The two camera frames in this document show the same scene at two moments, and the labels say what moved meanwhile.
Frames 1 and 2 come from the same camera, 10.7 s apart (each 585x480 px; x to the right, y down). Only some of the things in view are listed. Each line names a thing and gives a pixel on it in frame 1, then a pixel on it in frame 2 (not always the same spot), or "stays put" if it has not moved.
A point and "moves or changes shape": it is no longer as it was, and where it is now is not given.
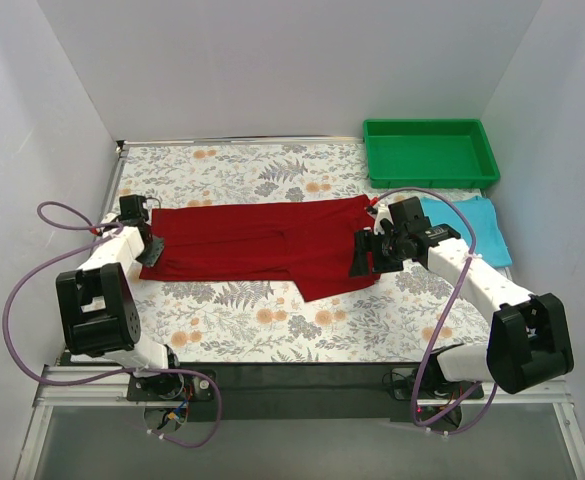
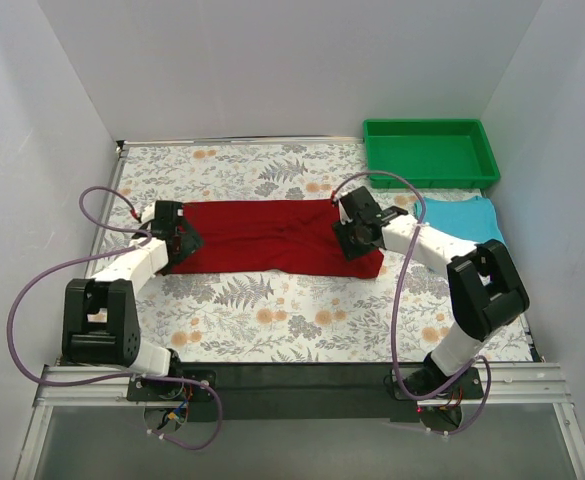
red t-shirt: (309, 243) moves or changes shape
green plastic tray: (429, 153) stays put
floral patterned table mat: (415, 314) stays put
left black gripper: (152, 250) to (183, 240)
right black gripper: (368, 251) to (348, 245)
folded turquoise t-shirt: (491, 244) stays put
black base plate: (300, 390) stays put
